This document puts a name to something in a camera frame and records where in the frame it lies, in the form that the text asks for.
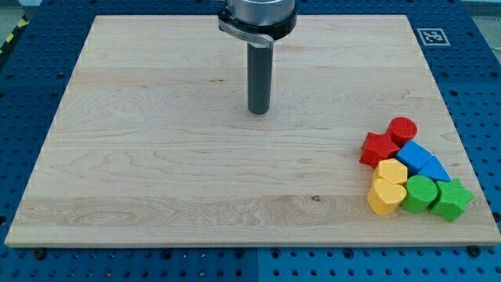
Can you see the blue triangle block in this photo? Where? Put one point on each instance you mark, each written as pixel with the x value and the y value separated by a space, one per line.
pixel 434 170

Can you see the yellow hexagon block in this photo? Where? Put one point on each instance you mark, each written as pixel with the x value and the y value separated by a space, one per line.
pixel 392 170

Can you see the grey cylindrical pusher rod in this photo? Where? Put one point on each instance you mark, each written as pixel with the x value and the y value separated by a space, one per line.
pixel 259 78

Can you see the yellow heart block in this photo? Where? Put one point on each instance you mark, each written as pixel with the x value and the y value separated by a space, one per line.
pixel 384 197

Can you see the green star block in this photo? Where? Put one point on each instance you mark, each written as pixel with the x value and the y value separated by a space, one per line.
pixel 451 201

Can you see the black bolt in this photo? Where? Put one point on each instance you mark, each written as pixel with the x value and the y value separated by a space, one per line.
pixel 473 251
pixel 39 254

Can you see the black bolt left front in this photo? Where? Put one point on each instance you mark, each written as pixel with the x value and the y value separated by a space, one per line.
pixel 39 254

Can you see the green cylinder block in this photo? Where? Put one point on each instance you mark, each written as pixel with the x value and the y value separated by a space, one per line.
pixel 421 192

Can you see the light wooden board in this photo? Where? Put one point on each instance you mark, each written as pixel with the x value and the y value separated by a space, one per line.
pixel 152 145

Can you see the red cylinder block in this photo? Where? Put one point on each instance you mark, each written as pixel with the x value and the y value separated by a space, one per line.
pixel 401 130

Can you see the white fiducial marker tag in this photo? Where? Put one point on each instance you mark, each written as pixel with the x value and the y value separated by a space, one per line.
pixel 431 36

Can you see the red star block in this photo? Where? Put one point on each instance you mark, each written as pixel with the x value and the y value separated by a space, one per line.
pixel 376 148

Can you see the black bolt right front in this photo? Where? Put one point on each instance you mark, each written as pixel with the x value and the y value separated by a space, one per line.
pixel 473 251

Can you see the blue cube block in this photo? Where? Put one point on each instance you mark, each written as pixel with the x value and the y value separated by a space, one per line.
pixel 413 156

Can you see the silver black robot arm flange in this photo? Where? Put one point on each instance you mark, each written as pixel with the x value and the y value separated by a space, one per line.
pixel 259 23

